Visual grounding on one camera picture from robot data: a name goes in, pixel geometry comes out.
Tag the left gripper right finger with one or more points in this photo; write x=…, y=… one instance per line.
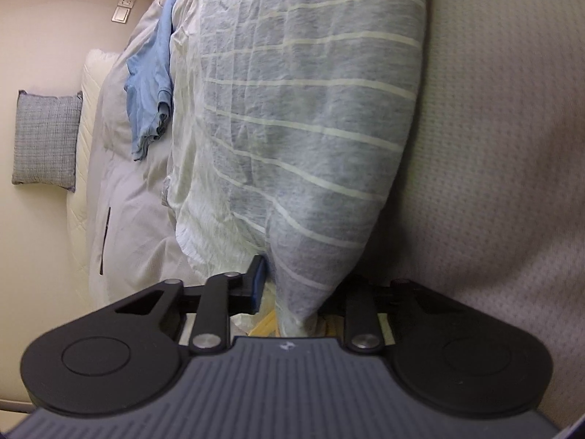
x=450, y=356

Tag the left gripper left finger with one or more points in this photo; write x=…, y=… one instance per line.
x=130, y=352

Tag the grey white-striped t-shirt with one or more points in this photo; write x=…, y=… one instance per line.
x=290, y=121

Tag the dark phone on bed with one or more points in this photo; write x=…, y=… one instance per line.
x=104, y=240

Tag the white bed duvet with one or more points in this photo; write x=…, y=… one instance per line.
x=487, y=206

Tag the grey checked pillow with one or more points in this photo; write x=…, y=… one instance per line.
x=46, y=134

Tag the folded blue t-shirt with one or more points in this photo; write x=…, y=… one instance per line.
x=149, y=86

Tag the cream quilted headboard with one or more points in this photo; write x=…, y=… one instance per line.
x=96, y=66

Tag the bedside wall switch panel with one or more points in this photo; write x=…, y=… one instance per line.
x=122, y=11

